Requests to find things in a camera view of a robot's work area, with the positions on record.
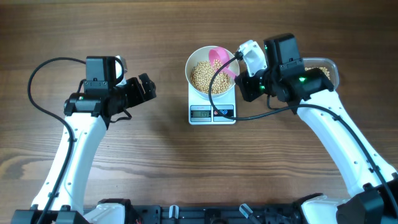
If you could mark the soybeans in white bowl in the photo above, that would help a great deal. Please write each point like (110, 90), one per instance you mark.
(202, 74)

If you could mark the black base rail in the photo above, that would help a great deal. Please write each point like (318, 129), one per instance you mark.
(155, 214)

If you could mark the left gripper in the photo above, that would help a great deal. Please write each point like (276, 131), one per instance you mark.
(148, 86)

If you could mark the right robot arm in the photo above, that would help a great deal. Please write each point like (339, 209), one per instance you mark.
(277, 69)

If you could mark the white digital kitchen scale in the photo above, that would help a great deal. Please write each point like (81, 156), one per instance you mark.
(201, 112)

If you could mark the pile of soybeans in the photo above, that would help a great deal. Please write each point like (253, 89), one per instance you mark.
(323, 69)

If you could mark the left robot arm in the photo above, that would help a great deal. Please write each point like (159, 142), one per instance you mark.
(103, 93)

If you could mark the clear plastic container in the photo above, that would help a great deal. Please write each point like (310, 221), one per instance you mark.
(324, 62)

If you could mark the pink plastic scoop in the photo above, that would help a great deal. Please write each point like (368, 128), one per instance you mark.
(219, 56)

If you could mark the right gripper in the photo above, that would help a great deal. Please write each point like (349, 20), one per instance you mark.
(244, 81)

